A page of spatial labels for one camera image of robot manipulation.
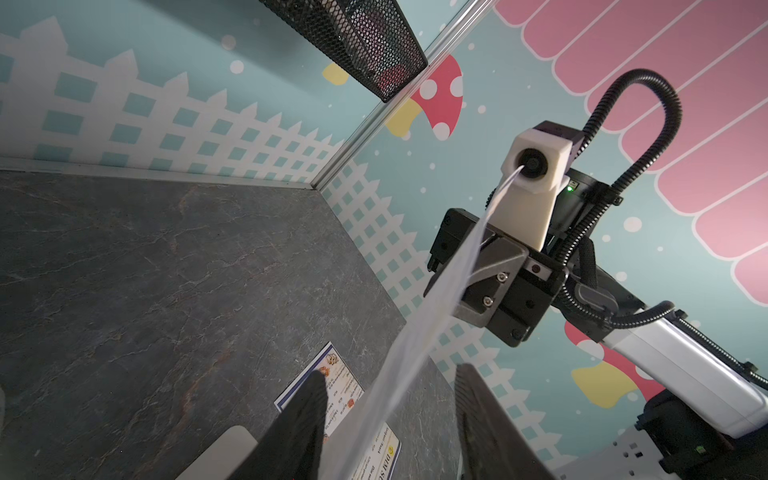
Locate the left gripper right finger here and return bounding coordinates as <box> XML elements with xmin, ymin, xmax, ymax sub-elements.
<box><xmin>454</xmin><ymin>364</ymin><xmax>553</xmax><ymax>480</ymax></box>

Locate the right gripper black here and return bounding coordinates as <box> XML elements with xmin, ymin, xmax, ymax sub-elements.
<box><xmin>452</xmin><ymin>226</ymin><xmax>567</xmax><ymax>347</ymax></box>

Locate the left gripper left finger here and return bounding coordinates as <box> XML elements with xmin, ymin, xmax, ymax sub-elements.
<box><xmin>230</xmin><ymin>371</ymin><xmax>328</xmax><ymax>480</ymax></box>

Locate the dim sum menu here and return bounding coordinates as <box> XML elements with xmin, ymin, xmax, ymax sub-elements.
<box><xmin>274</xmin><ymin>342</ymin><xmax>401</xmax><ymax>480</ymax></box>
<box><xmin>318</xmin><ymin>167</ymin><xmax>522</xmax><ymax>479</ymax></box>

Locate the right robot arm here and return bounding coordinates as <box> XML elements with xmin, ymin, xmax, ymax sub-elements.
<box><xmin>427</xmin><ymin>69</ymin><xmax>767</xmax><ymax>479</ymax></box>

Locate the black mesh wall basket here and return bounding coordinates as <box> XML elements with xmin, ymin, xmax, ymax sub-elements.
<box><xmin>264</xmin><ymin>0</ymin><xmax>428</xmax><ymax>103</ymax></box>

